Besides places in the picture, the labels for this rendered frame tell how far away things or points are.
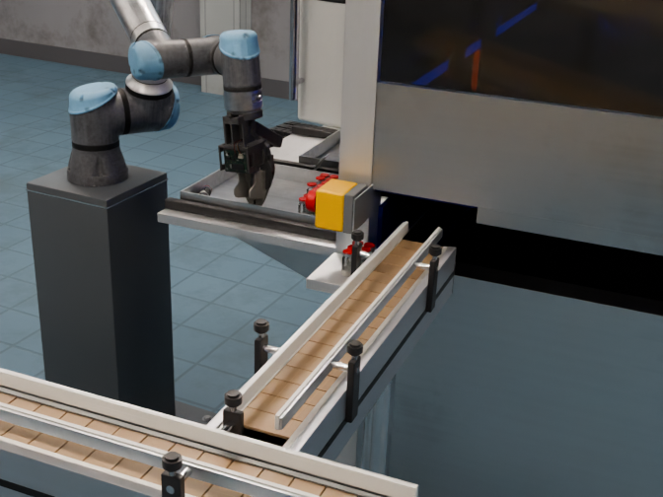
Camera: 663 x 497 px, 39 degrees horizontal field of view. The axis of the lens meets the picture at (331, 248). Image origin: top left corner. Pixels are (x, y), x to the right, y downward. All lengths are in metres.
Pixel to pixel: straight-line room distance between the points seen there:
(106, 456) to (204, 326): 2.26
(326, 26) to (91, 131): 0.81
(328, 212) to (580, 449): 0.64
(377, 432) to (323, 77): 1.44
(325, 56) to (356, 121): 1.15
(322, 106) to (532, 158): 1.34
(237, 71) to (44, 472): 0.96
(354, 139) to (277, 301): 1.92
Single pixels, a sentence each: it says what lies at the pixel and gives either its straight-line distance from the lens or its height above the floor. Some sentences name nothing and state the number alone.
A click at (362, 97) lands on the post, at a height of 1.18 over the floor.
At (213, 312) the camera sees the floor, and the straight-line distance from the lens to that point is 3.48.
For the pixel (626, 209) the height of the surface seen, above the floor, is 1.05.
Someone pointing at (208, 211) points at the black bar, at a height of 0.89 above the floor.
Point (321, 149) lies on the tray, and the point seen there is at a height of 0.90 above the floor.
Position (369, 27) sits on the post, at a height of 1.30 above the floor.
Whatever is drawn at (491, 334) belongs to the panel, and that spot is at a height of 0.78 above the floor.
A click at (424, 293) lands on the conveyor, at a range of 1.53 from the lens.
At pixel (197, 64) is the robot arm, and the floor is 1.18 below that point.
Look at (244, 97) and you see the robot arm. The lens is 1.86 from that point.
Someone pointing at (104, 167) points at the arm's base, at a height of 0.84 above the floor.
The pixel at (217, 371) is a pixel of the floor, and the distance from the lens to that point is 3.11.
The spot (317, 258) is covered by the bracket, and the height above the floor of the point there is 0.81.
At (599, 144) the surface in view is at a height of 1.16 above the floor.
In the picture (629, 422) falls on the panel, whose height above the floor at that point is 0.66.
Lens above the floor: 1.59
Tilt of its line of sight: 23 degrees down
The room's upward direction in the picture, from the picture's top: 2 degrees clockwise
